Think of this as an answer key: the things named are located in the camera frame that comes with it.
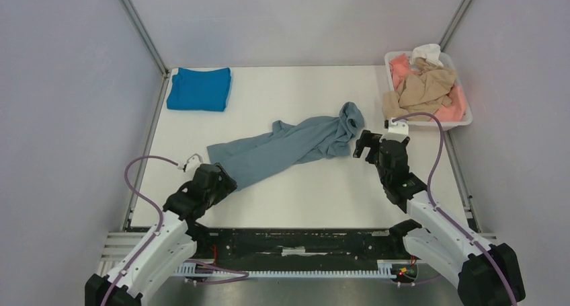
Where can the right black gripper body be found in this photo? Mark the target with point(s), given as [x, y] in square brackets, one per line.
[376, 147]

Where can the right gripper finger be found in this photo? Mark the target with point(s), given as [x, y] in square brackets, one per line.
[361, 145]
[374, 137]

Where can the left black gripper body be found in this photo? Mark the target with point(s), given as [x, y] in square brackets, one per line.
[224, 187]

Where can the grey-blue t-shirt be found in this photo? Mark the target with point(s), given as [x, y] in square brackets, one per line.
[251, 160]

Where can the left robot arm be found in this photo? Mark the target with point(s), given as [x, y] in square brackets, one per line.
[166, 245]

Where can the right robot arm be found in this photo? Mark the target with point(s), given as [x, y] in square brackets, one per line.
[482, 272]

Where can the beige t-shirt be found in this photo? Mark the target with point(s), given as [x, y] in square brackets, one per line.
[423, 90]

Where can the white plastic basket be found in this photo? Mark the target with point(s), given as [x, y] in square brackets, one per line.
[447, 61]

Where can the pink t-shirt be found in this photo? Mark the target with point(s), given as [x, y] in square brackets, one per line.
[452, 110]

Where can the folded bright blue t-shirt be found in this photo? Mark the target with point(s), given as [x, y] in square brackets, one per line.
[200, 90]

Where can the white t-shirt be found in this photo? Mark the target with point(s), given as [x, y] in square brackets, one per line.
[429, 52]

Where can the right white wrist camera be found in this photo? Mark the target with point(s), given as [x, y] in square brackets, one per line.
[396, 130]

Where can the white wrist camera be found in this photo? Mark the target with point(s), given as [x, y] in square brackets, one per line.
[191, 162]
[396, 130]

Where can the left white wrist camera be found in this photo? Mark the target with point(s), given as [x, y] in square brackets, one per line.
[191, 162]

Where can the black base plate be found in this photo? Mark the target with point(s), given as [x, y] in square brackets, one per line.
[282, 249]

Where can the white cable duct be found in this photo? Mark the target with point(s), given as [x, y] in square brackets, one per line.
[382, 270]

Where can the aluminium frame rails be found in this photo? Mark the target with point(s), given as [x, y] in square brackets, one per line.
[119, 244]

